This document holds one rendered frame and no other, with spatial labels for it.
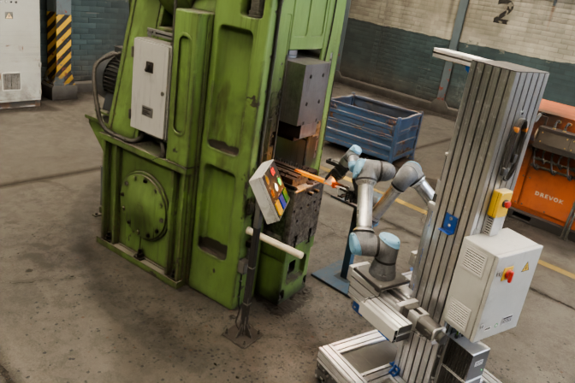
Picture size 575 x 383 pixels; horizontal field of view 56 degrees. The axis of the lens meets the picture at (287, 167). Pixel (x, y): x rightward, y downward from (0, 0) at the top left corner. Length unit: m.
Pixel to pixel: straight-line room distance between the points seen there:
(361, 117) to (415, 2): 4.84
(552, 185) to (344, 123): 2.77
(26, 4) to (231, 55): 4.97
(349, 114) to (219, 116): 4.08
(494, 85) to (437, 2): 8.99
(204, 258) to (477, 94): 2.24
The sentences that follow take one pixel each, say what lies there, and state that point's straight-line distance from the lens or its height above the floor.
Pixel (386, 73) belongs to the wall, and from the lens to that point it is 12.13.
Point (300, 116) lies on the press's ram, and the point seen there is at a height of 1.43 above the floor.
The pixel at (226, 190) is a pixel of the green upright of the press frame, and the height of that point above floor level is 0.84.
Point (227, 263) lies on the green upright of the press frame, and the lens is 3.83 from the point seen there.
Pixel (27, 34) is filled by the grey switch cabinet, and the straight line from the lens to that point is 8.20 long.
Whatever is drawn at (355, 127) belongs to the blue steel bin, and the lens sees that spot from 7.48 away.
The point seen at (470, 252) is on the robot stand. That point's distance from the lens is 2.73.
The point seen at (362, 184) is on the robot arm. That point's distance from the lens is 3.00.
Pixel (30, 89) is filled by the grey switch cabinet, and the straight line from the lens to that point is 8.35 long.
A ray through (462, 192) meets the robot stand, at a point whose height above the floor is 1.41.
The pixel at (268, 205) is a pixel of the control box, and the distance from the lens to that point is 3.08.
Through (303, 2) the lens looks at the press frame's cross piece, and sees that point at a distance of 3.54.
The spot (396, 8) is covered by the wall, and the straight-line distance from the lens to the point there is 12.05.
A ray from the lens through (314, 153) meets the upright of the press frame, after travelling 4.10.
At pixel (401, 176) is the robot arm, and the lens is 3.26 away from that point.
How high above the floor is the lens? 2.30
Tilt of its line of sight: 20 degrees down
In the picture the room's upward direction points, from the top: 8 degrees clockwise
